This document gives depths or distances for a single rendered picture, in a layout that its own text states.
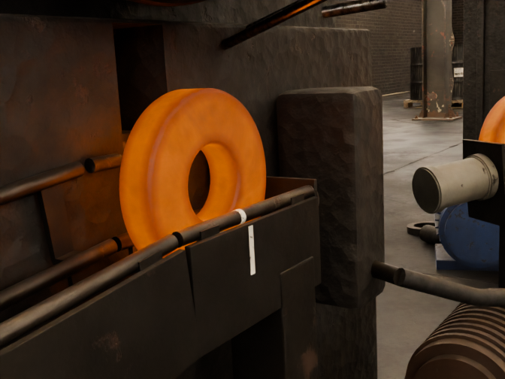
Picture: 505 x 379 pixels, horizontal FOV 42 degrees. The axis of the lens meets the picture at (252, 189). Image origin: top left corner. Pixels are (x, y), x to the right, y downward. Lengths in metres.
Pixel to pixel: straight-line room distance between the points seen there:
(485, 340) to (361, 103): 0.29
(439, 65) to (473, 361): 8.72
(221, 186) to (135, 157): 0.11
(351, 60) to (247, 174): 0.38
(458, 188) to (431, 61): 8.60
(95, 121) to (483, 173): 0.51
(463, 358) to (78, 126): 0.46
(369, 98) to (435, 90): 8.71
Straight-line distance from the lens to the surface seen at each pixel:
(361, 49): 0.95
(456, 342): 0.75
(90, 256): 0.49
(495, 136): 0.89
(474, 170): 0.86
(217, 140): 0.54
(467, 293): 0.77
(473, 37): 4.72
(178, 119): 0.50
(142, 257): 0.44
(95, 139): 0.54
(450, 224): 2.55
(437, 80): 9.40
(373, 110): 0.72
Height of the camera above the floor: 0.83
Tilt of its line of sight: 10 degrees down
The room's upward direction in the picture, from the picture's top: 3 degrees counter-clockwise
